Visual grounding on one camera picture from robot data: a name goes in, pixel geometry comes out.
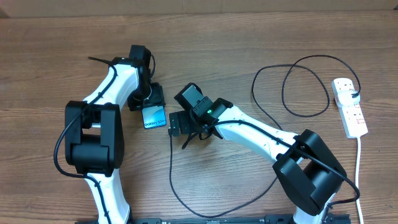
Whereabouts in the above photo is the Galaxy smartphone blue screen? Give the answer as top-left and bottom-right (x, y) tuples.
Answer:
(142, 106), (167, 129)

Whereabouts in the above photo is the white charger adapter plug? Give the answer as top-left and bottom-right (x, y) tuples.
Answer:
(335, 90), (361, 108)

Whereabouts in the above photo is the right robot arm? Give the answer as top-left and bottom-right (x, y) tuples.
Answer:
(169, 83), (346, 223)

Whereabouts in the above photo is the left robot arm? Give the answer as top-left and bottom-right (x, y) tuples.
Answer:
(53, 45), (167, 223)

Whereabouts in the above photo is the white power strip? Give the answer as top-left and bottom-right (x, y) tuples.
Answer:
(331, 78), (368, 139)

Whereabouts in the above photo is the white power strip cord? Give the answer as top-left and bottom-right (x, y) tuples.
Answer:
(354, 136), (364, 224)

